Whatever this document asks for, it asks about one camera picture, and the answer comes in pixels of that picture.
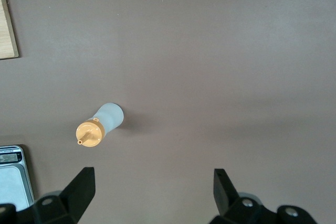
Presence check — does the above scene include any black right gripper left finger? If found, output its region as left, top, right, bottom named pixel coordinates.
left=0, top=167, right=96, bottom=224

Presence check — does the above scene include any silver digital kitchen scale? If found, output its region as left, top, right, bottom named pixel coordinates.
left=0, top=144, right=36, bottom=211

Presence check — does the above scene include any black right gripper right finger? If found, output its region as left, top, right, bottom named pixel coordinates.
left=209, top=168, right=318, bottom=224

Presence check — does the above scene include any translucent sauce bottle orange cap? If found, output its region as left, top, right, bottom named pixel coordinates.
left=76, top=102, right=124, bottom=148

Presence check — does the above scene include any wooden cutting board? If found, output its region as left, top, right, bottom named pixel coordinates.
left=0, top=0, right=20, bottom=60

